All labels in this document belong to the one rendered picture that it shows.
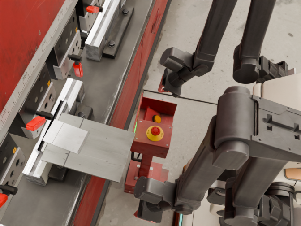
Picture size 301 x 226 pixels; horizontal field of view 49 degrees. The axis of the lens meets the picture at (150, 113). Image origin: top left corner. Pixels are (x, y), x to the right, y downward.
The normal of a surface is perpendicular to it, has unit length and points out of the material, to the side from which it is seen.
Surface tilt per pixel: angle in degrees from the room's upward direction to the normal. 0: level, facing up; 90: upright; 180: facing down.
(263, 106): 13
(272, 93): 42
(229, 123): 37
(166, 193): 27
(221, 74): 0
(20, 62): 90
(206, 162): 90
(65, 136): 0
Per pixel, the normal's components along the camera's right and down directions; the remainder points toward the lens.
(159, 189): 0.46, -0.37
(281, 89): -0.59, -0.48
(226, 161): -0.17, 0.85
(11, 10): 0.96, 0.27
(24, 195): 0.09, -0.48
